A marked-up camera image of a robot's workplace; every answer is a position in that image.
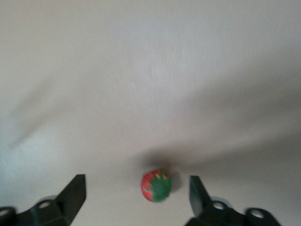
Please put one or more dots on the brown table cover sheet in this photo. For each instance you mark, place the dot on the brown table cover sheet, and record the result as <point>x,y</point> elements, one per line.
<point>141,70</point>

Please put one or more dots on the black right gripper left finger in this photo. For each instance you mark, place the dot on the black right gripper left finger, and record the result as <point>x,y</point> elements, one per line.
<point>65,202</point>

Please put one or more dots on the red strawberry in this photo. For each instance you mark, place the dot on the red strawberry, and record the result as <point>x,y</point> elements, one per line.
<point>150,186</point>

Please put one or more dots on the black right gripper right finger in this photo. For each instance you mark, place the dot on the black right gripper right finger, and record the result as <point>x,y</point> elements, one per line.
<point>202,207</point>

